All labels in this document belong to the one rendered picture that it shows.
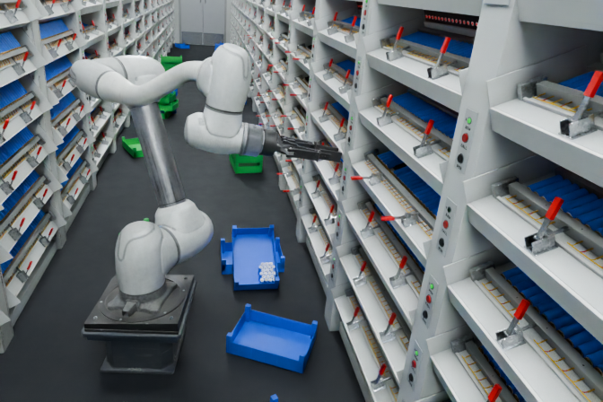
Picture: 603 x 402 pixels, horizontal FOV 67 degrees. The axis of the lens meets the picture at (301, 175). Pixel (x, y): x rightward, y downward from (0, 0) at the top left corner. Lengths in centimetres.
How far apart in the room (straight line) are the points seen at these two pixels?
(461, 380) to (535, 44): 68
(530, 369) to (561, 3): 57
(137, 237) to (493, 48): 118
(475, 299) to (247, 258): 141
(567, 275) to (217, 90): 87
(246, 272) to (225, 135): 107
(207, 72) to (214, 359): 107
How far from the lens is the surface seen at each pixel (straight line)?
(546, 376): 87
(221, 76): 120
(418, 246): 114
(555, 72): 94
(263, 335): 192
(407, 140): 124
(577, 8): 77
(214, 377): 177
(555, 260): 80
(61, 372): 189
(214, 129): 122
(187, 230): 170
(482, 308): 97
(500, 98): 89
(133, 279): 163
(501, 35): 88
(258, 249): 225
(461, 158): 94
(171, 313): 165
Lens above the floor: 127
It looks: 22 degrees down
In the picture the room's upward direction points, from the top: 5 degrees clockwise
